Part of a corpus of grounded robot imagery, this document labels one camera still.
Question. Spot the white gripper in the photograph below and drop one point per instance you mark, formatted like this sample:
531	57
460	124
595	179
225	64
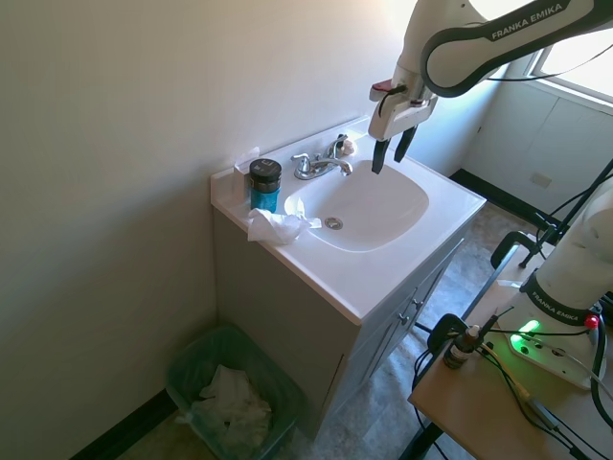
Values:
402	115

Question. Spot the white tissue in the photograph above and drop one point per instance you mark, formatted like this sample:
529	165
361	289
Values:
278	227

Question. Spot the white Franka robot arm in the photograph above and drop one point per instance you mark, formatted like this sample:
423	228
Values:
479	33

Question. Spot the green trash bin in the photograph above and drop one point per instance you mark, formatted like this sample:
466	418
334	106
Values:
282	397

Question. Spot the small seashell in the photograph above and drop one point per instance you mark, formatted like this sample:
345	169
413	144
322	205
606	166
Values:
349	147

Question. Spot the chrome sink faucet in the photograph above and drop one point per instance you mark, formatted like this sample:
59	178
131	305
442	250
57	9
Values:
325	167

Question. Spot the metal sink drain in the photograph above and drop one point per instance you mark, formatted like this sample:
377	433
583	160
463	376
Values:
333	223

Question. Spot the black baseboard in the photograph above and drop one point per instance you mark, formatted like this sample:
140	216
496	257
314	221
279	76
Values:
129	424
498	194

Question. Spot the teal jar with black lid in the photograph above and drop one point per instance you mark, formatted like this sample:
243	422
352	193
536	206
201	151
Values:
264	184

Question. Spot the white sink countertop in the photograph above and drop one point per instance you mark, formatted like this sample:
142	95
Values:
383	297

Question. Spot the black table clamp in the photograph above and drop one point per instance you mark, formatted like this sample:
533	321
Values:
507	242
443	330

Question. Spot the metal cabinet knob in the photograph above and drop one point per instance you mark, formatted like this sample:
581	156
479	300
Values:
416	303
404	318

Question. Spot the black stand rod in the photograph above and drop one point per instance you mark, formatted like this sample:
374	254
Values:
565	220

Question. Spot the grey vanity cabinet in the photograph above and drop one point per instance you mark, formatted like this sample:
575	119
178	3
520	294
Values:
287	311

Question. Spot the window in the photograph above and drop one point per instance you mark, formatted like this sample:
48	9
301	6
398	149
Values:
574	52

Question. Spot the brown dropper bottle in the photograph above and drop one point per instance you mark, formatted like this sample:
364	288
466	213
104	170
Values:
460	350

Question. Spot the red emergency stop button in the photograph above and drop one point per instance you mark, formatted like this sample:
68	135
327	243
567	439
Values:
593	321

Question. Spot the wooden table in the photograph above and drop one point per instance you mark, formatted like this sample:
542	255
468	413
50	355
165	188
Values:
479	412

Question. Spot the crumpled tissues pile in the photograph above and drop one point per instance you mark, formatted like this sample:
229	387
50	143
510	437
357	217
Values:
234	407

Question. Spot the white wall outlet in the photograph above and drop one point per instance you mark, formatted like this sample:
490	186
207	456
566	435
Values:
541	179

